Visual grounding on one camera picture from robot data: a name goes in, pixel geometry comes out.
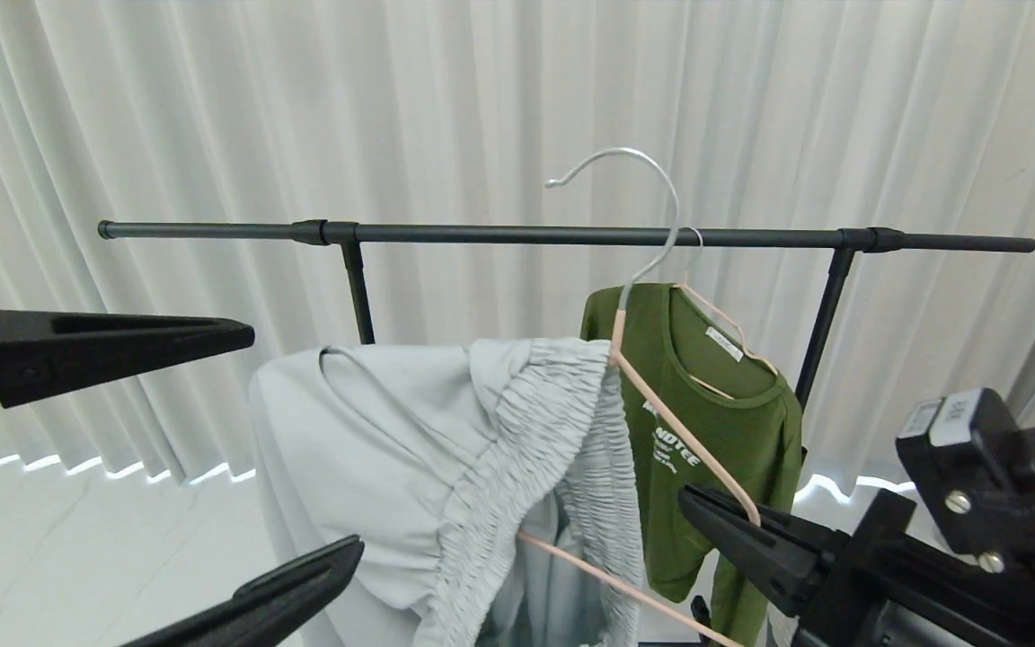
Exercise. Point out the green printed garment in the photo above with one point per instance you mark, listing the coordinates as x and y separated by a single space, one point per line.
733 431

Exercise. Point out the black clothes rack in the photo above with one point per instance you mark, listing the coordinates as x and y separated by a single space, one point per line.
571 235

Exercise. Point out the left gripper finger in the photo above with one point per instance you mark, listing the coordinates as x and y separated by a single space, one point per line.
284 593

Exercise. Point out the pale grey garment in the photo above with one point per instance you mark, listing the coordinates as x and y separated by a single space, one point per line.
374 449

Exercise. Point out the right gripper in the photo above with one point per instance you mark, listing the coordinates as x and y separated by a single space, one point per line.
895 584

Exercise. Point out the white curtain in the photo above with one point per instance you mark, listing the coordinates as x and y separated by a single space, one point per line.
302 108

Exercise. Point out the pink clothes hanger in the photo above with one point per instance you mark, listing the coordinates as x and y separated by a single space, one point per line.
724 319
675 418

